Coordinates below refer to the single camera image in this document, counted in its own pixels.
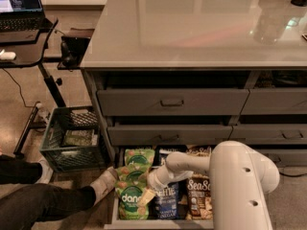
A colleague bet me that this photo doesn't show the back brown sea salt bag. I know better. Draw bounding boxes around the back brown sea salt bag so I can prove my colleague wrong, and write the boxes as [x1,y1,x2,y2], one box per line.
[186,146,211,157]

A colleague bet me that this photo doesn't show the bottom right grey drawer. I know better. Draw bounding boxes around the bottom right grey drawer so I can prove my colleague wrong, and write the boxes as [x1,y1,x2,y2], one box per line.
[252,145,307,167]

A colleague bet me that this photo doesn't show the grey cabinet with counter top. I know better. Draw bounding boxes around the grey cabinet with counter top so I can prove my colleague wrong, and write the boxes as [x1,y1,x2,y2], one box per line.
[82,0,307,157]

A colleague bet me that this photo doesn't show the black laptop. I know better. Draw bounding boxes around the black laptop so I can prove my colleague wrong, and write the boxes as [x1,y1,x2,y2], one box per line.
[0,0,45,33]

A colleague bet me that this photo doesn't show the front blue kettle chip bag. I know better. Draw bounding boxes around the front blue kettle chip bag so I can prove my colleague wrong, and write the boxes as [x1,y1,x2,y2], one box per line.
[154,182,178,219]

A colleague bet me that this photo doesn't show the black standing desk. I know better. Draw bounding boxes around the black standing desk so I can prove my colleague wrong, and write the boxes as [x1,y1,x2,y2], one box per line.
[0,18,65,159]

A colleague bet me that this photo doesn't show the middle left grey drawer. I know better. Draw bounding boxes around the middle left grey drawer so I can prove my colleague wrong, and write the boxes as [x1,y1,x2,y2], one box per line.
[106,116,232,146]

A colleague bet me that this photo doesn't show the person's far leg dark trousers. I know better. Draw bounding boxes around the person's far leg dark trousers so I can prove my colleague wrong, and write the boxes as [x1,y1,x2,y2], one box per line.
[0,154,53,185]

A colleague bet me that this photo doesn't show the open bottom left drawer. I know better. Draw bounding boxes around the open bottom left drawer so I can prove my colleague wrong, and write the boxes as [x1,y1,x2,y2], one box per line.
[105,145,213,230]

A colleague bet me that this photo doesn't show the front brown sea salt bag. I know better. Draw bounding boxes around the front brown sea salt bag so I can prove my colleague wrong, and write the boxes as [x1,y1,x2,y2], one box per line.
[186,176,213,220]

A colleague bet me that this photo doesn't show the front green dang chip bag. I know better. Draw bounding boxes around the front green dang chip bag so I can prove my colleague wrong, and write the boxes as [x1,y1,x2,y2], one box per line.
[115,181,149,220]

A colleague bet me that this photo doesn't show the green plastic milk crate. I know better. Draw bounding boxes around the green plastic milk crate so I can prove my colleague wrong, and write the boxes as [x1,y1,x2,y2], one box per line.
[39,106,106,173]

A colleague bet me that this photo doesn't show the back blue kettle chip bag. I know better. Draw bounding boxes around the back blue kettle chip bag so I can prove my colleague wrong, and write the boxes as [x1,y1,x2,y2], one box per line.
[153,149,172,167]

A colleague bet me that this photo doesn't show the brown sea salt bag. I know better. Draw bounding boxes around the brown sea salt bag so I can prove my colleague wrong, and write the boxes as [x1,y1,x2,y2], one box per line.
[186,176,213,220]
[186,146,211,157]

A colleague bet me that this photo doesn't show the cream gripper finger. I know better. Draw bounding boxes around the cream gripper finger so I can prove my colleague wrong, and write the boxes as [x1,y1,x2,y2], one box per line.
[137,188,155,207]

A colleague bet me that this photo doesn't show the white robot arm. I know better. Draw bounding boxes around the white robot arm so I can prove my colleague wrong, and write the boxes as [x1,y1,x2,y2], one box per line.
[137,141,280,230]

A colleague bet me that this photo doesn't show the black cable on floor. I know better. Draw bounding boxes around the black cable on floor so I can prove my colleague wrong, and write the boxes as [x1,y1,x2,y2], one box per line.
[278,170,307,178]

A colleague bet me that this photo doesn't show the back green dang chip bag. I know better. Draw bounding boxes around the back green dang chip bag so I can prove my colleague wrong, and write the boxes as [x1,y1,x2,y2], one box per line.
[125,149,155,166]

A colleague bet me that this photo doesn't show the top left grey drawer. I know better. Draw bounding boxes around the top left grey drawer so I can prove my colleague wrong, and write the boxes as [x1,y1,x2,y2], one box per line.
[96,70,250,117]

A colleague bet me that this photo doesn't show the white computer mouse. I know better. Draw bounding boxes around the white computer mouse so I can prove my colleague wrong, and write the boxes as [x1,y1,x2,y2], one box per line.
[0,50,16,61]

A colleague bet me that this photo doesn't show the blue kettle chip bag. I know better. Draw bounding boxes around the blue kettle chip bag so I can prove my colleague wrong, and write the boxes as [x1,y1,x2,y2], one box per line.
[154,182,178,219]
[153,149,172,167]

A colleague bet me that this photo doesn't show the middle right grey drawer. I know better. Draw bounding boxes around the middle right grey drawer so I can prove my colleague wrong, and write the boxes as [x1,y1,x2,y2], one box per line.
[229,114,307,145]

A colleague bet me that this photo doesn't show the middle green dang chip bag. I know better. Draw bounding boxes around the middle green dang chip bag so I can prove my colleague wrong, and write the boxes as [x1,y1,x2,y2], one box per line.
[116,164,150,182]

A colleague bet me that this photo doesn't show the green dang chip bag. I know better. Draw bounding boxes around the green dang chip bag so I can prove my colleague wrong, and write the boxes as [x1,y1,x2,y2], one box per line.
[116,164,150,182]
[115,181,149,220]
[125,149,155,166]

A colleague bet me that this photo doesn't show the person's leg in dark trousers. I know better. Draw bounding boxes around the person's leg in dark trousers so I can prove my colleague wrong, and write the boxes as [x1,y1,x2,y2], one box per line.
[0,167,118,230]

